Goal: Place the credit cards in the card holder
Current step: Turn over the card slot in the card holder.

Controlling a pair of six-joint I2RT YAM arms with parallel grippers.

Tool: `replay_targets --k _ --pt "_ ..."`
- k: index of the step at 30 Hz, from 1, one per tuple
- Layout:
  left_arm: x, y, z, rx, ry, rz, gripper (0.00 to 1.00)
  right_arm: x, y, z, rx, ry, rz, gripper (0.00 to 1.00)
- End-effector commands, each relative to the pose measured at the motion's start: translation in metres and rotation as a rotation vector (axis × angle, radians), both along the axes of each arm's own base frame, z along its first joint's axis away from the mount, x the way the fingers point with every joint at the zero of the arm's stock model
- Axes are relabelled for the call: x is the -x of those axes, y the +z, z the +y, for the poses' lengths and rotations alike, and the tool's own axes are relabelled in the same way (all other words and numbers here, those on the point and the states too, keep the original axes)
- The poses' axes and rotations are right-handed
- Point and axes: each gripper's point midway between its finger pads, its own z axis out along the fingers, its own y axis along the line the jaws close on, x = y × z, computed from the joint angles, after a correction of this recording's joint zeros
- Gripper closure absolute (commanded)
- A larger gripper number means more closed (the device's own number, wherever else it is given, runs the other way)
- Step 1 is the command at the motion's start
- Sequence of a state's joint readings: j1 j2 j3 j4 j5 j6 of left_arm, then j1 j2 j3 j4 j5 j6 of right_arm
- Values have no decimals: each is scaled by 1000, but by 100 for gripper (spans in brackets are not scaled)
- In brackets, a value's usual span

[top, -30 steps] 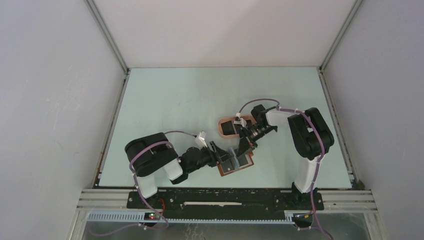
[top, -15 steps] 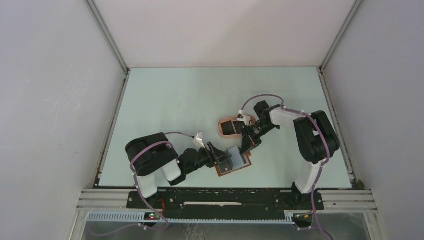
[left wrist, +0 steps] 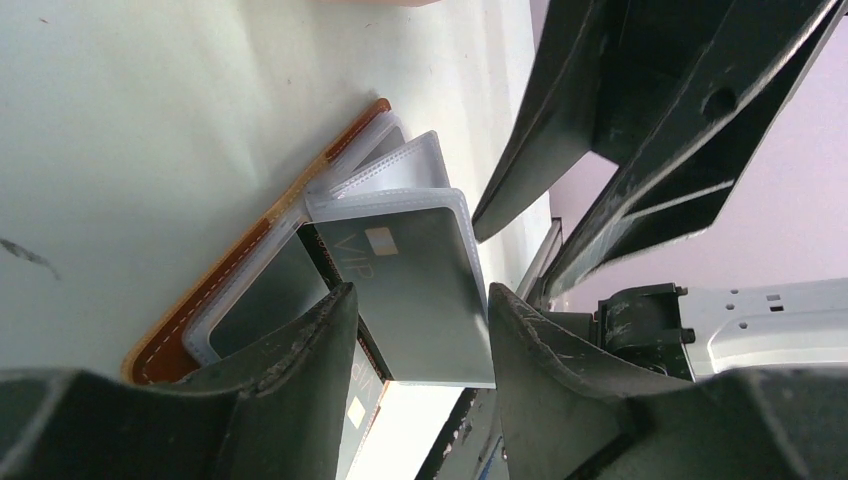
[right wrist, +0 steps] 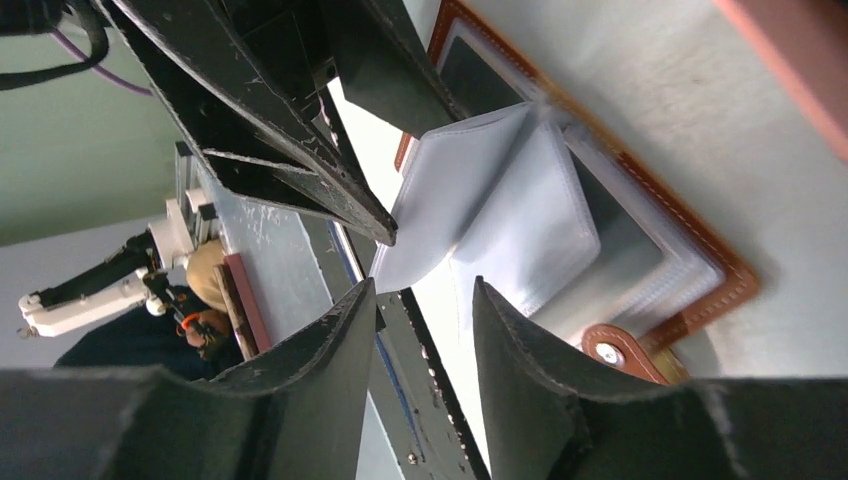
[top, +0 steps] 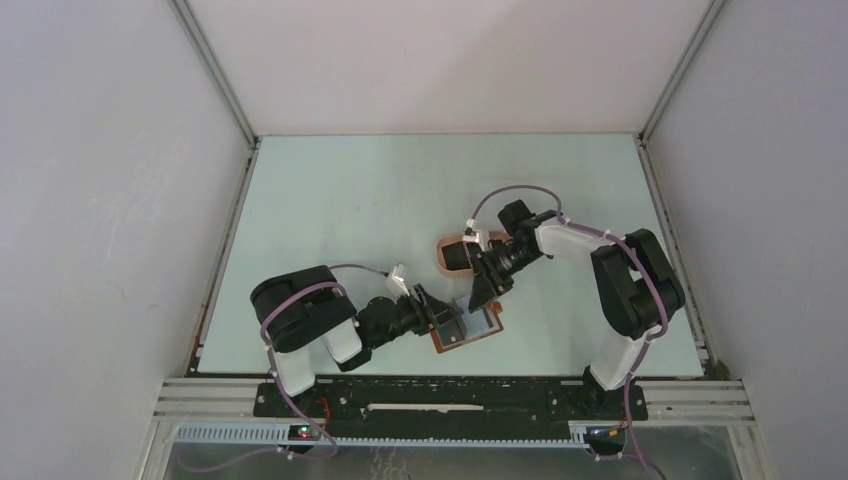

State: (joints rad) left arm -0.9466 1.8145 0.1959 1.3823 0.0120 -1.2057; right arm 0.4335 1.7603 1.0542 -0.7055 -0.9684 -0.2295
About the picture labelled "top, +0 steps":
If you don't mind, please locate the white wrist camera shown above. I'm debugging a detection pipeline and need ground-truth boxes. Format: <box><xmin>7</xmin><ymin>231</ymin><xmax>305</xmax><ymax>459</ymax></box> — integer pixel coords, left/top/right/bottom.
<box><xmin>385</xmin><ymin>263</ymin><xmax>411</xmax><ymax>298</ymax></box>
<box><xmin>462</xmin><ymin>218</ymin><xmax>490</xmax><ymax>251</ymax></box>

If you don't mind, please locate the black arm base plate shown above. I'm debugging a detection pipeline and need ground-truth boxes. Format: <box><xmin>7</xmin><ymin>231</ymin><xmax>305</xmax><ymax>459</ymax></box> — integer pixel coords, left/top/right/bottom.
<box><xmin>253</xmin><ymin>375</ymin><xmax>648</xmax><ymax>441</ymax></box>

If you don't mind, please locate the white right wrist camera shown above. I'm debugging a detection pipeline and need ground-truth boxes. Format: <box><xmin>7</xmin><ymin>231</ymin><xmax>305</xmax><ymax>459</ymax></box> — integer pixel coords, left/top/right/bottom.
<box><xmin>462</xmin><ymin>218</ymin><xmax>490</xmax><ymax>251</ymax></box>

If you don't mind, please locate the aluminium frame rail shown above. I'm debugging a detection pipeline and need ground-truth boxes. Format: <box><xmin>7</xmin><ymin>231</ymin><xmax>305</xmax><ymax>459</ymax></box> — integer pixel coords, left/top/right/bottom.
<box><xmin>153</xmin><ymin>375</ymin><xmax>754</xmax><ymax>448</ymax></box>

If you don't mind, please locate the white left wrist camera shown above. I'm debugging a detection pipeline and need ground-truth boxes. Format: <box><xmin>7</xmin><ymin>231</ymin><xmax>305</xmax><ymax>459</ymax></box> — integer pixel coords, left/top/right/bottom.
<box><xmin>385</xmin><ymin>263</ymin><xmax>411</xmax><ymax>298</ymax></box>

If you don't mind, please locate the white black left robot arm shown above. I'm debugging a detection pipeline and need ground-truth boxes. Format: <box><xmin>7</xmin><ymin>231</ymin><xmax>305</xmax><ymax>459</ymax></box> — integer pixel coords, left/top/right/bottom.
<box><xmin>250</xmin><ymin>263</ymin><xmax>463</xmax><ymax>417</ymax></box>

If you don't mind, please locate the black card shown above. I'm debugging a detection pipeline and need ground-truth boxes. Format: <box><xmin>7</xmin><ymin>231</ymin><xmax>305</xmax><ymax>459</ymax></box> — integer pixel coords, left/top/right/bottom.
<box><xmin>441</xmin><ymin>241</ymin><xmax>470</xmax><ymax>272</ymax></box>

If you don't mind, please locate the pink oval plastic tray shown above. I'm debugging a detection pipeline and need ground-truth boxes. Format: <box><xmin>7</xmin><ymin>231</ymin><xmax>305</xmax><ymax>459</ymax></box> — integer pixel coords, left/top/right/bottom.
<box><xmin>436</xmin><ymin>230</ymin><xmax>510</xmax><ymax>279</ymax></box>

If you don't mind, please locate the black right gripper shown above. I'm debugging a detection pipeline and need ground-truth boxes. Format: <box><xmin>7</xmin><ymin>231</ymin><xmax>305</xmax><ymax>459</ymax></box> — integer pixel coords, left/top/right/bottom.
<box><xmin>468</xmin><ymin>242</ymin><xmax>539</xmax><ymax>313</ymax></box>

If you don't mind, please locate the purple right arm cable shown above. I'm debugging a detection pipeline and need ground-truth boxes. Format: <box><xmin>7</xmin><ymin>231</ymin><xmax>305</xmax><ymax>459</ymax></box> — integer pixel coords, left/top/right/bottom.
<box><xmin>465</xmin><ymin>184</ymin><xmax>669</xmax><ymax>480</ymax></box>

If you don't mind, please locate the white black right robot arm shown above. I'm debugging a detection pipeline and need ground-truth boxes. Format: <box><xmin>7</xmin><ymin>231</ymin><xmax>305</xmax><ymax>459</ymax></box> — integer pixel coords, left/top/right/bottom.
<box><xmin>466</xmin><ymin>200</ymin><xmax>685</xmax><ymax>418</ymax></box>

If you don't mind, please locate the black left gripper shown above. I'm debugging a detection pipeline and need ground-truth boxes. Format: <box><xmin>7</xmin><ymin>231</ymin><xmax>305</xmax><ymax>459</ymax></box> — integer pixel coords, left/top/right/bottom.
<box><xmin>369</xmin><ymin>282</ymin><xmax>462</xmax><ymax>349</ymax></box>

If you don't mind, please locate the brown leather card holder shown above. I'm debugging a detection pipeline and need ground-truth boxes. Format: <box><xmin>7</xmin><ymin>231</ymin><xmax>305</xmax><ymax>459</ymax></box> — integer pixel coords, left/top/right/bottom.
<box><xmin>430</xmin><ymin>296</ymin><xmax>504</xmax><ymax>354</ymax></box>

